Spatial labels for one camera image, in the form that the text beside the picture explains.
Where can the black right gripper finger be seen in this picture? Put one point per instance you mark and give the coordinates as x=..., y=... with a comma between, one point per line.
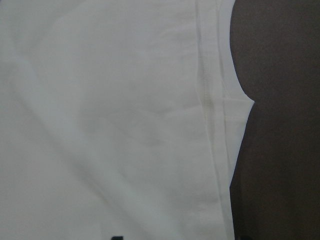
x=117, y=238

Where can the cream long-sleeve cat shirt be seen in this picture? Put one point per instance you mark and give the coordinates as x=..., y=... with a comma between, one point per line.
x=118, y=118

